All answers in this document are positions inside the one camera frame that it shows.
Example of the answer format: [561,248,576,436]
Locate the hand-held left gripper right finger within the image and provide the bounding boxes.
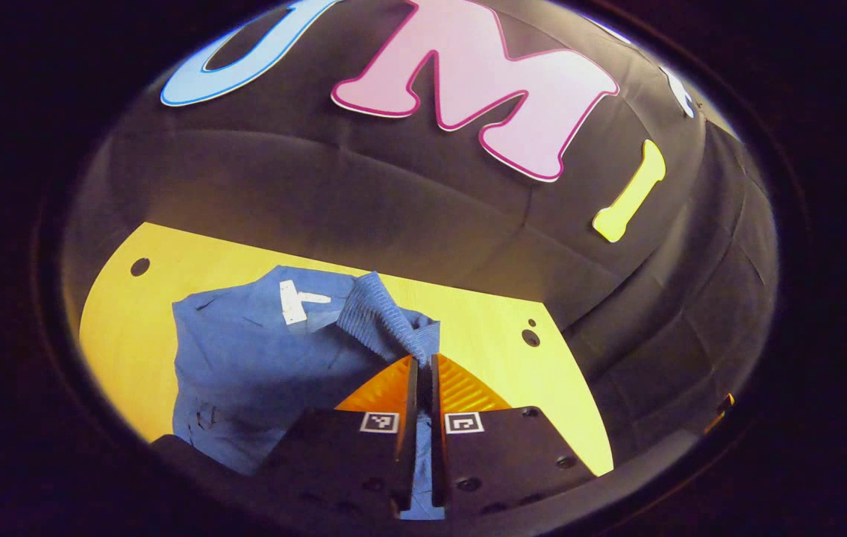
[429,353,600,521]

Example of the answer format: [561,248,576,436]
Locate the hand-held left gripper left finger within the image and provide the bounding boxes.
[255,354,421,521]

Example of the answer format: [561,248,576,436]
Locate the blue jacket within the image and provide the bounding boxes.
[171,265,445,521]

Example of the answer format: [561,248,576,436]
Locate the black backdrop cloth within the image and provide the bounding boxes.
[61,0,778,467]

